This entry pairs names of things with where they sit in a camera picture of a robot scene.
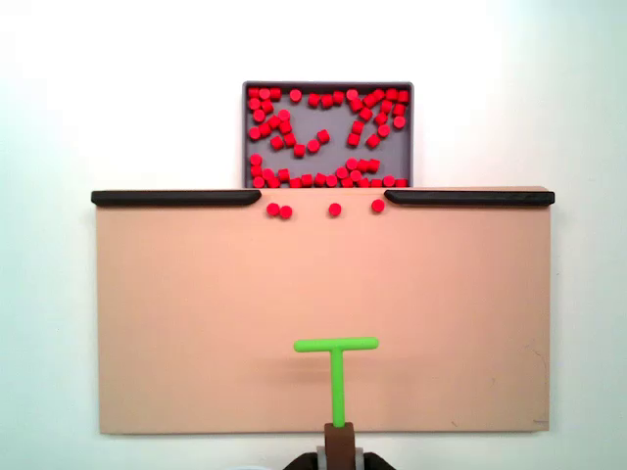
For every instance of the brown pusher holder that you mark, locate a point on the brown pusher holder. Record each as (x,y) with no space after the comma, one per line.
(339,445)

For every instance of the green T-shaped pusher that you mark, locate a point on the green T-shaped pusher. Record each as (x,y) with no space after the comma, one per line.
(337,382)

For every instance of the grey rectangular container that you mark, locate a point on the grey rectangular container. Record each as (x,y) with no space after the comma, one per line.
(333,156)

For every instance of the beige rectangular board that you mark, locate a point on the beige rectangular board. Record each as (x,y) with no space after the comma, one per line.
(196,294)

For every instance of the black rail strip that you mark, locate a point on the black rail strip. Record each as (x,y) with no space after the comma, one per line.
(171,198)
(470,198)

